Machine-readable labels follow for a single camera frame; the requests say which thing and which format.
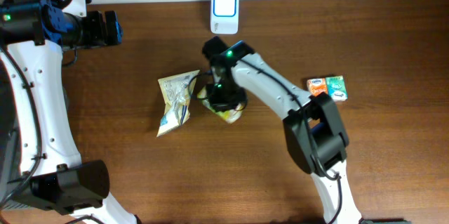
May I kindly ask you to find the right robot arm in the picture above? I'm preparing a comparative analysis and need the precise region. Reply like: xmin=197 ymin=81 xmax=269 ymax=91
xmin=202 ymin=37 xmax=364 ymax=223

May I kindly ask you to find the white barcode scanner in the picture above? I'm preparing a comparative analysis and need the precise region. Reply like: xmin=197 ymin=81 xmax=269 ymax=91
xmin=210 ymin=0 xmax=240 ymax=34

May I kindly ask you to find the right camera black cable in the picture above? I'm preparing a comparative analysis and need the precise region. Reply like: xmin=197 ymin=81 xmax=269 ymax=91
xmin=187 ymin=58 xmax=343 ymax=224

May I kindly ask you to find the orange tissue pack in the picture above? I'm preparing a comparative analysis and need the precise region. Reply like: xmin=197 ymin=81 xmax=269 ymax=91
xmin=307 ymin=78 xmax=328 ymax=96

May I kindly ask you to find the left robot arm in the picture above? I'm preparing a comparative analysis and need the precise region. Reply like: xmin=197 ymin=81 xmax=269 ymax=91
xmin=1 ymin=0 xmax=140 ymax=224

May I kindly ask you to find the teal tissue pack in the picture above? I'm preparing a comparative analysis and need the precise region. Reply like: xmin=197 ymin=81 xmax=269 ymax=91
xmin=326 ymin=76 xmax=348 ymax=101

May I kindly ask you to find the cream snack bag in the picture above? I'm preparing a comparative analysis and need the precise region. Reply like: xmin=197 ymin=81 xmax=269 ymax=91
xmin=157 ymin=70 xmax=199 ymax=137

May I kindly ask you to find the grey plastic mesh basket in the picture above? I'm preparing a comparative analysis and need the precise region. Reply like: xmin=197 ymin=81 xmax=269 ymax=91
xmin=1 ymin=62 xmax=20 ymax=209

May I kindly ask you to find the green juice carton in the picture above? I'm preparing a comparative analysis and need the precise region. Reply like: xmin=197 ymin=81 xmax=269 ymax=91
xmin=201 ymin=100 xmax=243 ymax=124

